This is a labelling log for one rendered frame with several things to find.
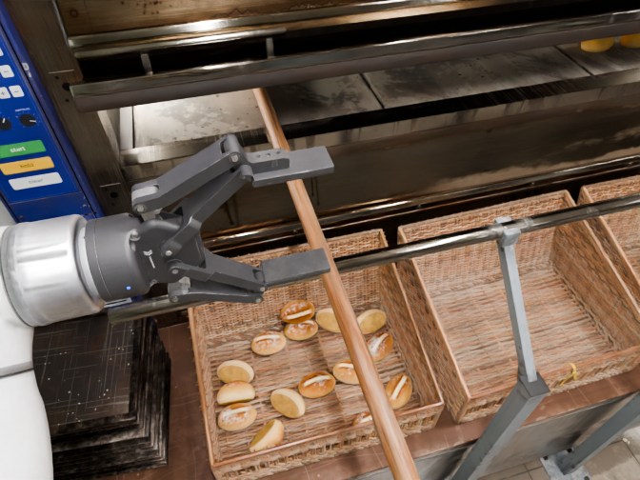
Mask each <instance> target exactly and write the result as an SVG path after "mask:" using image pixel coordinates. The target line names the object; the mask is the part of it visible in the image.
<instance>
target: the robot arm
mask: <svg viewBox="0 0 640 480"><path fill-rule="evenodd" d="M333 171H334V165H333V163H332V161H331V159H330V156H329V154H328V152H327V150H326V148H325V147H324V146H321V147H315V148H310V149H304V150H294V151H289V152H287V150H286V149H282V148H278V149H273V150H262V151H257V152H246V151H244V150H243V149H242V147H241V146H240V144H239V142H238V140H237V137H236V136H235V135H233V134H227V135H226V136H224V137H222V138H221V139H219V140H218V141H216V142H214V143H213V144H211V145H210V146H209V147H207V148H205V149H203V150H201V151H199V152H198V153H196V154H195V155H193V156H192V157H191V158H189V159H188V160H186V161H184V162H183V163H181V164H180V165H178V166H176V167H175V168H173V169H172V170H169V171H168V172H166V173H165V174H163V175H161V176H160V177H158V178H157V179H153V180H149V181H146V182H143V183H139V184H135V185H134V186H133V187H132V188H131V197H132V210H133V211H134V212H136V213H139V214H140V215H138V216H136V217H134V216H133V215H132V214H130V213H121V214H115V215H111V216H106V217H100V218H95V219H91V220H89V221H87V220H86V219H85V218H84V217H82V216H81V215H79V214H72V215H67V216H61V217H56V218H51V219H46V220H40V221H35V222H24V223H19V224H17V225H14V226H5V227H0V480H53V464H52V452H51V442H50V429H49V423H48V418H47V414H46V410H45V405H44V401H43V399H42V396H41V394H40V392H39V389H38V387H37V383H36V378H35V374H34V370H32V369H33V362H32V341H33V332H34V327H37V326H46V325H50V324H52V323H54V322H59V321H63V320H68V319H71V318H76V317H80V316H85V315H89V314H94V313H97V312H99V311H100V310H101V309H102V308H104V306H105V303H106V302H112V301H117V300H121V299H126V298H130V297H134V296H139V295H143V294H146V293H147V292H148V291H149V290H150V287H151V286H152V285H154V284H156V283H168V292H169V300H170V302H172V303H178V302H184V301H190V300H201V301H218V302H235V303H252V304H258V303H261V302H262V301H263V300H264V298H263V294H264V291H266V290H267V289H268V287H272V286H276V285H281V284H283V283H284V284H285V283H289V282H292V281H294V280H298V279H303V278H307V277H312V276H315V275H319V274H324V273H328V272H330V270H331V267H330V262H329V260H328V258H327V255H326V253H325V250H324V249H323V248H321V249H316V250H308V251H303V252H298V253H295V254H290V255H285V256H281V257H276V258H272V259H268V260H263V261H261V264H260V266H259V265H258V266H257V267H255V266H252V265H248V264H245V263H242V262H238V261H235V260H232V259H229V258H226V257H223V256H219V255H216V254H213V253H211V252H210V251H209V250H208V249H206V248H204V243H203V240H202V238H201V236H200V228H201V225H202V223H203V222H204V221H205V220H206V219H207V218H208V217H209V216H210V215H211V214H213V213H214V212H215V211H216V210H217V209H218V208H219V207H220V206H221V205H222V204H223V203H225V202H226V201H227V200H228V199H229V198H230V197H231V196H232V195H233V194H234V193H235V192H236V191H238V190H239V189H240V188H241V187H242V186H243V185H244V184H245V183H246V182H247V181H251V182H252V185H253V187H254V188H257V187H263V186H267V185H273V184H278V183H283V182H289V181H293V180H298V179H304V178H309V177H314V176H319V175H324V174H329V173H333ZM199 187H200V188H199ZM197 188H199V189H198V190H197V191H196V192H195V193H194V194H193V195H192V196H191V197H190V198H184V199H183V200H182V201H181V202H180V203H179V204H178V205H177V206H176V207H175V208H174V209H173V210H172V211H171V212H166V211H163V210H161V209H162V208H164V207H166V206H168V205H170V204H172V203H174V202H175V201H177V200H179V199H180V198H182V197H184V196H185V195H187V194H189V193H190V192H192V191H193V190H196V189H197ZM198 266H199V268H198ZM248 290H250V293H248ZM25 370H26V371H25ZM21 371H22V372H21ZM17 372H18V373H17Z"/></svg>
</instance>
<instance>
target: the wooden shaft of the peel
mask: <svg viewBox="0 0 640 480"><path fill-rule="evenodd" d="M253 92H254V94H255V97H256V100H257V103H258V105H259V108H260V111H261V113H262V115H263V118H264V121H265V124H266V127H267V129H268V132H269V135H270V139H271V142H272V144H273V147H274V148H275V149H278V148H282V149H286V150H287V152H289V151H290V148H289V146H288V143H287V141H286V138H285V135H284V133H283V131H282V129H281V126H280V124H279V121H278V119H277V116H276V114H275V111H274V109H273V106H272V104H271V101H270V98H269V96H268V93H267V91H266V88H259V89H253ZM287 184H288V187H289V190H290V194H291V197H292V200H293V203H294V205H295V207H296V210H297V213H298V215H299V218H300V221H301V224H302V226H303V229H304V232H305V234H306V237H307V239H308V242H309V245H310V249H311V250H316V249H321V248H323V249H324V250H325V253H326V255H327V258H328V260H329V262H330V267H331V270H330V272H328V273H324V274H320V276H321V279H322V282H323V284H324V287H325V290H326V293H327V295H328V298H329V300H330V304H331V307H332V310H333V313H334V315H335V318H336V321H337V324H338V326H339V329H340V331H341V334H342V337H343V339H344V342H345V345H346V348H347V350H348V353H349V356H350V360H351V362H352V365H353V368H354V370H355V373H356V376H357V379H358V381H359V384H360V387H361V390H362V392H363V394H364V397H365V400H366V403H367V405H368V408H369V411H370V415H371V418H372V421H373V424H374V426H375V428H376V431H377V434H378V436H379V439H380V442H381V445H382V448H383V450H384V453H385V455H386V458H387V460H388V463H389V466H390V470H391V473H392V476H393V479H394V480H420V477H419V475H418V472H417V470H416V467H415V465H414V463H413V460H412V458H411V455H410V451H409V449H408V446H407V444H406V441H405V439H404V436H403V434H402V431H401V430H400V427H399V425H398V422H397V420H396V417H395V414H394V412H393V409H392V407H391V404H390V400H389V398H388V396H387V394H386V391H385V389H384V386H383V384H382V381H381V379H380V376H379V374H378V371H377V368H376V367H375V364H374V362H373V359H372V357H371V354H370V350H369V348H368V345H367V343H366V340H365V338H364V335H363V333H362V331H361V329H360V326H359V323H358V321H357V318H356V316H355V313H354V311H353V308H352V306H351V303H350V300H349V298H348V295H347V293H346V290H345V288H344V285H343V283H342V280H341V277H340V275H339V272H338V270H337V268H336V266H335V263H334V261H333V258H332V256H331V253H330V249H329V247H328V244H327V242H326V239H325V237H324V234H323V232H322V230H321V227H320V225H319V222H318V220H317V217H316V215H315V212H314V210H313V207H312V205H311V202H310V199H309V197H308V194H307V192H306V189H305V187H304V184H303V181H302V179H298V180H293V181H289V182H287Z"/></svg>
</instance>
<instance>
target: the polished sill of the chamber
mask: <svg viewBox="0 0 640 480"><path fill-rule="evenodd" d="M637 93H640V68H638V69H632V70H620V71H615V72H609V73H603V74H596V75H591V76H585V77H579V78H572V79H567V80H561V81H555V82H548V83H543V84H537V85H531V86H525V87H519V88H513V89H506V90H496V91H490V92H483V93H477V94H472V95H466V96H459V97H453V98H448V99H442V100H435V101H429V102H424V103H418V104H411V105H406V106H400V107H393V108H387V109H381V110H370V111H364V112H358V113H353V114H346V115H340V116H334V117H329V118H322V119H316V120H310V121H305V122H298V123H292V124H287V125H280V126H281V129H282V131H283V133H284V135H285V138H286V141H287V143H288V146H289V148H290V151H294V150H304V149H310V148H315V147H321V146H324V147H331V146H337V145H342V144H348V143H353V142H359V141H365V140H371V139H375V138H381V137H387V136H393V135H398V134H404V133H410V132H415V131H420V130H431V129H437V128H443V127H447V126H453V125H459V124H465V123H470V122H476V121H482V120H487V119H492V118H498V117H504V116H510V115H515V114H520V113H526V112H532V111H538V110H548V109H554V108H559V107H565V106H570V105H576V104H582V103H588V102H592V101H598V100H604V99H610V98H615V97H621V96H626V95H632V94H637ZM227 134H233V135H235V136H236V137H237V140H238V142H239V144H240V146H241V147H242V149H243V150H244V151H246V152H257V151H262V150H273V149H274V147H273V144H272V142H271V139H270V135H269V132H268V129H267V128H262V129H256V130H245V131H239V132H233V133H227ZM227 134H221V135H215V136H209V137H203V138H197V139H191V140H185V141H179V142H173V143H167V144H161V145H155V146H149V147H143V148H137V149H131V150H121V151H120V170H121V171H122V174H123V176H124V179H125V181H130V180H136V179H142V178H148V177H153V176H159V175H163V174H165V173H166V172H168V171H169V170H172V169H173V168H175V167H176V166H178V165H180V164H181V163H183V162H184V161H186V160H188V159H189V158H191V157H192V156H193V155H195V154H196V153H198V152H199V151H201V150H203V149H205V148H207V147H209V146H210V145H211V144H213V143H214V142H216V141H218V140H219V139H221V138H222V137H224V136H226V135H227Z"/></svg>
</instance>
